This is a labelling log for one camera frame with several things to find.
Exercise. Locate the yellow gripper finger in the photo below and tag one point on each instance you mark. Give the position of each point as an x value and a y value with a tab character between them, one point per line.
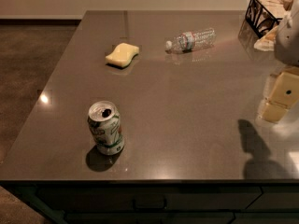
281	93

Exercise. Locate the green silver 7up can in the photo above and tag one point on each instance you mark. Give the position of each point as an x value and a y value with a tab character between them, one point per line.
104	122

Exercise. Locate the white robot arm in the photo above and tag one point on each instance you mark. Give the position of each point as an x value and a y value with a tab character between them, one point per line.
286	47

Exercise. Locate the clear plastic water bottle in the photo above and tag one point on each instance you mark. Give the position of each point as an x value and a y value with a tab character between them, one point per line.
191	41

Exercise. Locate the yellow sponge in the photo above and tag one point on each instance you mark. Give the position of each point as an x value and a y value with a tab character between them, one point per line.
122	55

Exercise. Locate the dark cabinet drawer front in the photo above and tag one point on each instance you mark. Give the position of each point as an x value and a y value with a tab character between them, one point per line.
148	198

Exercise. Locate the black wire napkin holder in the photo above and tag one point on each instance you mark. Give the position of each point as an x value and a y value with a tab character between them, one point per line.
263	15

